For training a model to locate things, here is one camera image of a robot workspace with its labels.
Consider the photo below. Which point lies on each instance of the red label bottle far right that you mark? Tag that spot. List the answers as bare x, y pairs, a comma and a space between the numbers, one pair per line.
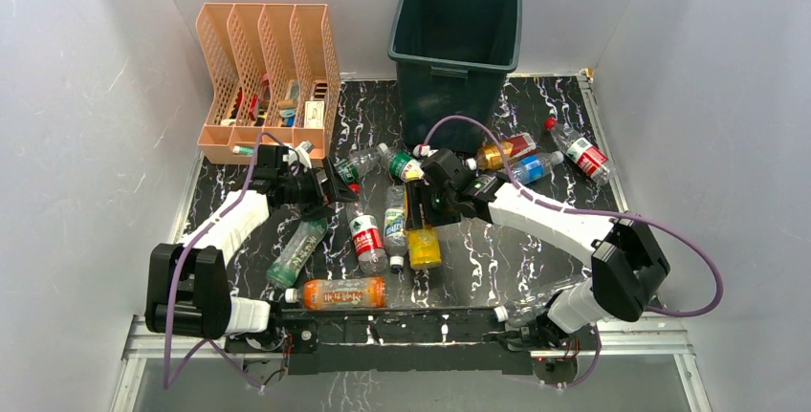
581, 151

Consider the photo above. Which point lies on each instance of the orange plastic file organizer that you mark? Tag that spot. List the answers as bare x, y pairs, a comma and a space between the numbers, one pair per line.
275, 76

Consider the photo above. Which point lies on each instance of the orange drink bottle white cap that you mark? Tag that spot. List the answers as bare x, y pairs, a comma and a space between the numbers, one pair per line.
323, 295

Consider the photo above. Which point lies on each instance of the yellow honey drink bottle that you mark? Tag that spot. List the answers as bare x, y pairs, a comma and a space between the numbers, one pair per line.
424, 248

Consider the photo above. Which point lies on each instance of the green label bottle green cap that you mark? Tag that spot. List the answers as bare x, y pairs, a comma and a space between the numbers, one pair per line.
399, 164

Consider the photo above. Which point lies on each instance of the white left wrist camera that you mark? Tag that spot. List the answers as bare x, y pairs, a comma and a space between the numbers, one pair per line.
300, 155

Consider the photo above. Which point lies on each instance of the gold red label bottle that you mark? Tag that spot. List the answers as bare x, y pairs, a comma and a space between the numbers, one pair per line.
488, 157

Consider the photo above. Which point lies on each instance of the blue white label bottle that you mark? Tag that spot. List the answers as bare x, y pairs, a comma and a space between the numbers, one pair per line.
395, 237

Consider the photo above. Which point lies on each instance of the red label water bottle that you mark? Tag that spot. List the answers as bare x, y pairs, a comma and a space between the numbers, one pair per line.
367, 239

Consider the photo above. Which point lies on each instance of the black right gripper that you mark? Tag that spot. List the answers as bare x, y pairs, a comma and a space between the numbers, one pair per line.
420, 191

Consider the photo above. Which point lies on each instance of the clear bottle near right base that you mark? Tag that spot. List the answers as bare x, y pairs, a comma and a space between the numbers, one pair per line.
524, 309

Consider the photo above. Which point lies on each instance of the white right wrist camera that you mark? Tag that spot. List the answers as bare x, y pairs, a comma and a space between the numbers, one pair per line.
422, 151

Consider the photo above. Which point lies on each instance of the dark green plastic bin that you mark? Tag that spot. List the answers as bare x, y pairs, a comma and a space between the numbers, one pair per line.
452, 60

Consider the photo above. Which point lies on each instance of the green tea bottle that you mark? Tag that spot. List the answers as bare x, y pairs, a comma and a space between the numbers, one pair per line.
284, 271

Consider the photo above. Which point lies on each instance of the blue label clear bottle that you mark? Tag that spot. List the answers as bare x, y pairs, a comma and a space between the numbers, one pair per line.
531, 168

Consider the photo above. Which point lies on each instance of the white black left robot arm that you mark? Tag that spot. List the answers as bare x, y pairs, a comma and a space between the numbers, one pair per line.
188, 291

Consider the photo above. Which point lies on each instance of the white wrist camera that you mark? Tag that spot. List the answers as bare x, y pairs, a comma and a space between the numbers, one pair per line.
300, 155
422, 151

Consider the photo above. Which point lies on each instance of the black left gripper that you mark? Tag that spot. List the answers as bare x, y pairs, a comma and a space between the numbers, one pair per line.
334, 190

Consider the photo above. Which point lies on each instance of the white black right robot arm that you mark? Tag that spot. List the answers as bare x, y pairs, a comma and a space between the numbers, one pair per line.
626, 263

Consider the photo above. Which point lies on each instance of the clear bottle green label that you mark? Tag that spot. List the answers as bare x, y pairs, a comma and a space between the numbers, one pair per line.
357, 164

